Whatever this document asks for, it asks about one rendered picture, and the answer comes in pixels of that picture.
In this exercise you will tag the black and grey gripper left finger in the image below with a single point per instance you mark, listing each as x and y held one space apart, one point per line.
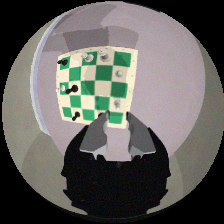
89 142

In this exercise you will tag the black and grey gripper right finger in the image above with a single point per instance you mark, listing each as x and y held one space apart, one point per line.
144 142

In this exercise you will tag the green and cream chessboard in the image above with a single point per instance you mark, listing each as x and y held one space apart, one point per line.
98 86

